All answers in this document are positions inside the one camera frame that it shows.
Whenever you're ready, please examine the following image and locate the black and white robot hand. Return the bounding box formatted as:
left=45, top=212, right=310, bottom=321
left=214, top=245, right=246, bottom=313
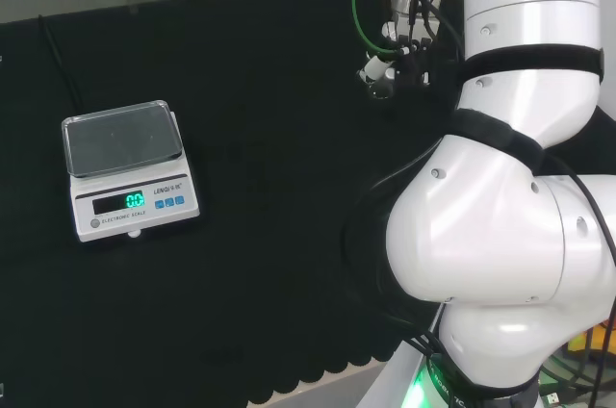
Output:
left=355, top=0, right=467, bottom=109

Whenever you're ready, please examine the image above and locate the clear glass beaker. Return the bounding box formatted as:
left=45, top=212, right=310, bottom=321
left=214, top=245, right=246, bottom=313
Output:
left=358, top=68, right=398, bottom=101

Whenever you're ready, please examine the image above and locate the black bench cloth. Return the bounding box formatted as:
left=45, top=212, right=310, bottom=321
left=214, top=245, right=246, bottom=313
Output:
left=0, top=0, right=466, bottom=408

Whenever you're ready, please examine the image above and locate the yellow stop button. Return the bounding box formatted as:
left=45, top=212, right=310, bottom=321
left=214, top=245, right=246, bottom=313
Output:
left=566, top=315, right=616, bottom=357

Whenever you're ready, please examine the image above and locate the white electronic balance steel pan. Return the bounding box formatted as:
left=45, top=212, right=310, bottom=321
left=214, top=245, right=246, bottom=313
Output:
left=60, top=99, right=201, bottom=243

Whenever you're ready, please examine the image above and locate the green cable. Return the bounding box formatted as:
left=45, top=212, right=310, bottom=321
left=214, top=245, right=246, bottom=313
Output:
left=350, top=0, right=403, bottom=56

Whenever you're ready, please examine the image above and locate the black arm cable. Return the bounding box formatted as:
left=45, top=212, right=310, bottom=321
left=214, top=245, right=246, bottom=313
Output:
left=538, top=150, right=616, bottom=284

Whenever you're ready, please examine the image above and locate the black power cable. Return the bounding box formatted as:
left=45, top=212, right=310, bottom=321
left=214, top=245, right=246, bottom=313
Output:
left=37, top=13, right=87, bottom=112

